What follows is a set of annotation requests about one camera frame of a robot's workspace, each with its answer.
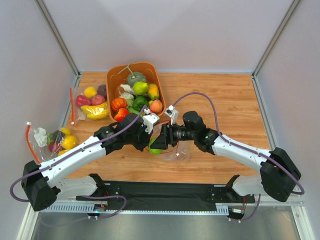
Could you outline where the green fake apple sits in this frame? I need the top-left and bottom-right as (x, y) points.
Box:
(132, 81), (149, 96)
(148, 137), (163, 155)

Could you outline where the clear zip bag orange seal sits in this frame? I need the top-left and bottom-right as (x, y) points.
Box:
(147, 119), (191, 163)

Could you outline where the small orange fake pumpkin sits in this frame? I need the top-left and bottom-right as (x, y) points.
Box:
(111, 97), (128, 113)

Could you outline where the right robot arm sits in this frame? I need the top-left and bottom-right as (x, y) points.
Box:
(150, 111), (301, 202)

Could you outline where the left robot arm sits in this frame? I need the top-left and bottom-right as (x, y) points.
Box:
(21, 113), (160, 212)

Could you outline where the green fake cucumber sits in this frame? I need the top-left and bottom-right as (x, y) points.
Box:
(127, 107), (145, 117)

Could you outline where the green fake bell pepper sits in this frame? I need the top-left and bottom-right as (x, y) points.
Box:
(132, 95), (149, 112)

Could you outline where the white fake cauliflower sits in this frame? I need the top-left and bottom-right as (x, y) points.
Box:
(120, 92), (135, 107)

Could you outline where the fake yellow banana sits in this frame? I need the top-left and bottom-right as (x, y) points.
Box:
(80, 102), (109, 120)

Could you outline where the yellow orange fake mango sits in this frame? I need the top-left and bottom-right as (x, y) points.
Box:
(147, 83), (160, 101)

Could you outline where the white fake garlic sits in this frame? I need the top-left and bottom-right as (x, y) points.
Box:
(120, 84), (135, 95)

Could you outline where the purple fake fruit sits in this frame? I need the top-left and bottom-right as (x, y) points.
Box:
(97, 84), (107, 97)

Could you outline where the zip bag with banana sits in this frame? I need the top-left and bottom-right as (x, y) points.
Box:
(69, 84), (110, 126)

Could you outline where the green fake pumpkin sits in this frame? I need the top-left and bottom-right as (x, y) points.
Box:
(126, 71), (147, 85)

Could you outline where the yellow fake lemon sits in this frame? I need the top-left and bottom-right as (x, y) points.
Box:
(83, 86), (98, 99)

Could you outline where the red fake pepper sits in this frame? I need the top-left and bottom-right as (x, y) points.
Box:
(75, 94), (92, 108)

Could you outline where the yellow fake fruit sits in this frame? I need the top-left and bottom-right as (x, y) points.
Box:
(61, 135), (78, 149)

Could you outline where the orange plastic basket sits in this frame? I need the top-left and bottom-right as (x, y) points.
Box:
(106, 62), (167, 122)

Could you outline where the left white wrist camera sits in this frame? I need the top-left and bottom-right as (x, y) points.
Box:
(142, 108), (160, 135)

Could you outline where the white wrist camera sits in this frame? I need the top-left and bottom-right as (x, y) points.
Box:
(142, 108), (160, 135)
(164, 105), (179, 126)

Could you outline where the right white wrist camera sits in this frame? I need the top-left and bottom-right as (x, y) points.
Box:
(164, 105), (179, 126)

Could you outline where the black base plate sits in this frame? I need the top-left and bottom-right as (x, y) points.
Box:
(75, 179), (256, 213)

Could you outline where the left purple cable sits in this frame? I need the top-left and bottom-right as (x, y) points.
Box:
(9, 104), (151, 227)

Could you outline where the zip bag near left wall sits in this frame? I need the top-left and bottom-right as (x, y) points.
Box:
(25, 122), (78, 164)

